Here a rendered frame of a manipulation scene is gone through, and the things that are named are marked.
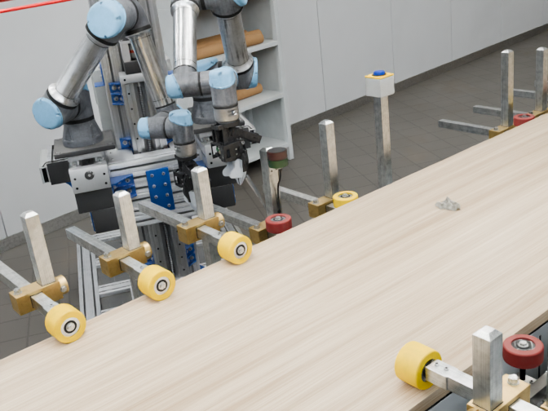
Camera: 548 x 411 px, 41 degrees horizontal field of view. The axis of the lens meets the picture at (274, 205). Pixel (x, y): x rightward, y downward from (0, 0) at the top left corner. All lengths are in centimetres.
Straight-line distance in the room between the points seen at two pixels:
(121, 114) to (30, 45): 180
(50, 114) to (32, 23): 212
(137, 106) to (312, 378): 171
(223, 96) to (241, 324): 75
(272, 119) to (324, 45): 105
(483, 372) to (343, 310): 54
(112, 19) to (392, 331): 138
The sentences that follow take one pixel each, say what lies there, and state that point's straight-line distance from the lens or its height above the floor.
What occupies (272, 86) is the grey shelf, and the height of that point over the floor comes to 55.
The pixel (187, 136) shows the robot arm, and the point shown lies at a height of 110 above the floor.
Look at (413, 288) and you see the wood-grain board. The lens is 182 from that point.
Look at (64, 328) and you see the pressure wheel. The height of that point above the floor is 94.
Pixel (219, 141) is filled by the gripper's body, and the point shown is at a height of 115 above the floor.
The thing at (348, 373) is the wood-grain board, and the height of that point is 90.
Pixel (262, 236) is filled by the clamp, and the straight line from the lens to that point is 228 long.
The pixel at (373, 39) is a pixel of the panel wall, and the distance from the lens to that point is 694.
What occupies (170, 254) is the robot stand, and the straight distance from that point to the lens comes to 316.
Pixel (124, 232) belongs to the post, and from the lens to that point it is 202.
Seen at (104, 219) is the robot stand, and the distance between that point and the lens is 284.
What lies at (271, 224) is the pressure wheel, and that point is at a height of 90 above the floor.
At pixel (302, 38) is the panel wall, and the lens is 623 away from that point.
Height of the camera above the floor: 179
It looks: 22 degrees down
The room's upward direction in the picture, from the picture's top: 7 degrees counter-clockwise
